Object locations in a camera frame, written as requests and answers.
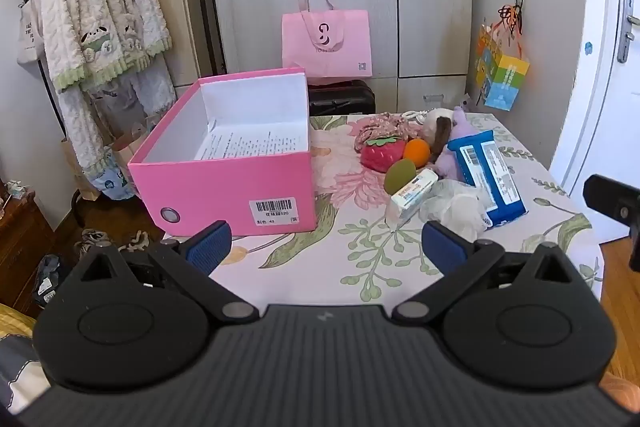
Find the white canvas tote bag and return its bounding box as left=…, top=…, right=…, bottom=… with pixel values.
left=16, top=0, right=47, bottom=66

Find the white dog plush toy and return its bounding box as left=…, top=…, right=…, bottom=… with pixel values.
left=422, top=107, right=456, bottom=155

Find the blue patterned bag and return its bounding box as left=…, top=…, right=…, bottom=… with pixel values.
left=91, top=157, right=137, bottom=202

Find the floral tablecloth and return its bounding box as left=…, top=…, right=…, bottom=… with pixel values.
left=162, top=112, right=603, bottom=305

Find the purple plush toy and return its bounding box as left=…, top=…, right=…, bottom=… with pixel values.
left=427, top=106, right=474, bottom=184

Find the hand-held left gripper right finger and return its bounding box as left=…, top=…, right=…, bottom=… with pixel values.
left=394, top=220, right=577, bottom=324

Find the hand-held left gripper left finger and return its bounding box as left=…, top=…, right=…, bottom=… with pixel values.
left=65, top=220, right=261, bottom=324

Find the red strawberry plush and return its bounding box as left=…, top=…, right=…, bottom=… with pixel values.
left=361, top=134, right=407, bottom=172

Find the pink tote bag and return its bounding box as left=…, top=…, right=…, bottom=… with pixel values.
left=281, top=0, right=373, bottom=78

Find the white door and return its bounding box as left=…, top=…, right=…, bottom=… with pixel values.
left=550, top=0, right=640, bottom=244

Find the white tissue packet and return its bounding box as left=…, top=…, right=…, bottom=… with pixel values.
left=390, top=170, right=440, bottom=219

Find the metal door handle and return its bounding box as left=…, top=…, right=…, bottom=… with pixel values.
left=616, top=0, right=640, bottom=64

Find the blue wet wipes pack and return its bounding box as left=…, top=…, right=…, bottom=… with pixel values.
left=446, top=130, right=529, bottom=228

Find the colourful paper gift bag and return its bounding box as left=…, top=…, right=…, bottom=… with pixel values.
left=475, top=0, right=531, bottom=112

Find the green makeup sponge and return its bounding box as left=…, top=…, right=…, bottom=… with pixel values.
left=384, top=158, right=417, bottom=196

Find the dark cloth bag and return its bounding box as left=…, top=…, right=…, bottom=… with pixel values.
left=34, top=254, right=67, bottom=304

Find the printed paper sheet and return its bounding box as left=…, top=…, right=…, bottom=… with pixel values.
left=192, top=119, right=310, bottom=160

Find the pink floral cloth cap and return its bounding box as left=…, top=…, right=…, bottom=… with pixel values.
left=354, top=113, right=416, bottom=152

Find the black clothes rack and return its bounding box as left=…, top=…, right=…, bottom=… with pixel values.
left=20, top=0, right=228, bottom=228

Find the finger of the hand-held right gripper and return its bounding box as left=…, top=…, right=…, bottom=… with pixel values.
left=582, top=174, right=640, bottom=273

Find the orange ball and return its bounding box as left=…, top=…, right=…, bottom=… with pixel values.
left=404, top=139, right=432, bottom=168

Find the brown paper bag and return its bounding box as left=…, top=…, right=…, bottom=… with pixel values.
left=111, top=124, right=151, bottom=172
left=60, top=134, right=103, bottom=202

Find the black suitcase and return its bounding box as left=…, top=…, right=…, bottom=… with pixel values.
left=306, top=79, right=377, bottom=118

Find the pink cardboard storage box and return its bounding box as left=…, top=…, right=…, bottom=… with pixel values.
left=127, top=67, right=319, bottom=238

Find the wooden nightstand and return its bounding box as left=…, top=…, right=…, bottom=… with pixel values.
left=0, top=189, right=57, bottom=308

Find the grey white cloth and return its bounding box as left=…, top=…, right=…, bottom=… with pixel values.
left=0, top=336, right=52, bottom=414

